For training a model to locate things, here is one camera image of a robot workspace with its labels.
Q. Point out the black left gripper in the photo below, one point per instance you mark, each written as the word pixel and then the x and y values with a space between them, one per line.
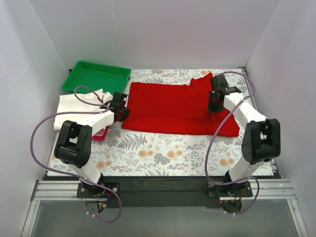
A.
pixel 121 106

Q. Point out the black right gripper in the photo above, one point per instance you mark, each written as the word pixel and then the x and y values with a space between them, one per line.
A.
pixel 215 103

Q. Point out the red t shirt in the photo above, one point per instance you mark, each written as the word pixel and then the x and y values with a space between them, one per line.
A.
pixel 172 109

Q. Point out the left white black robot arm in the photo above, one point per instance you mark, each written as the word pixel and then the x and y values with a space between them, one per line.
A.
pixel 73 145

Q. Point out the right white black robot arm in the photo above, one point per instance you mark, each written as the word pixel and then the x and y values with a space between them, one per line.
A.
pixel 261 139

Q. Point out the green plastic tray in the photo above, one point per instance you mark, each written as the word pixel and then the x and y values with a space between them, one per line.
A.
pixel 97 76

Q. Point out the magenta folded t shirt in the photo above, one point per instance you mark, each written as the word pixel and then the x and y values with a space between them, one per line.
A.
pixel 100 136

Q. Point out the floral patterned table mat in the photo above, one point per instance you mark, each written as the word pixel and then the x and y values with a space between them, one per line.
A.
pixel 125 152

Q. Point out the white folded t shirt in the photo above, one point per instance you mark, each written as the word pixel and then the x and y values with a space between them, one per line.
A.
pixel 69 103

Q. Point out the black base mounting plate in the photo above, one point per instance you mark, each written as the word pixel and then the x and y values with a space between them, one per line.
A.
pixel 156 191

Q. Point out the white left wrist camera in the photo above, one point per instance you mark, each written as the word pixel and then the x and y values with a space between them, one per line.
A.
pixel 107 97

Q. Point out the aluminium frame rail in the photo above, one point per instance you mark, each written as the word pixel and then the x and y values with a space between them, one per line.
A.
pixel 68 190

